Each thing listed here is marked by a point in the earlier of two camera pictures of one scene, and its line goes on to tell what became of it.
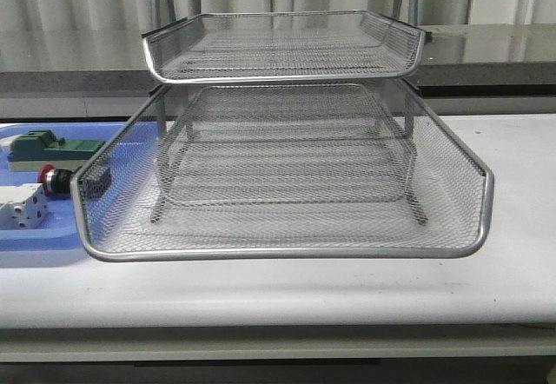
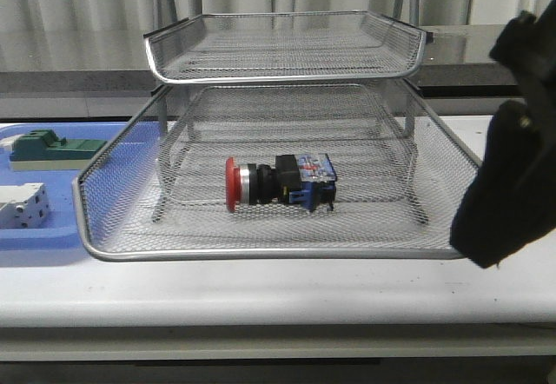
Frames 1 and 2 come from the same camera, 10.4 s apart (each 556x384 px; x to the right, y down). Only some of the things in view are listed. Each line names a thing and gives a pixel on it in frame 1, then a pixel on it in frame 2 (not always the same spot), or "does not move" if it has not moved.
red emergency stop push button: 95,183 to 309,180
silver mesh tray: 274,171 does not move
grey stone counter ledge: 101,70 does not move
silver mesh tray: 284,46 does not move
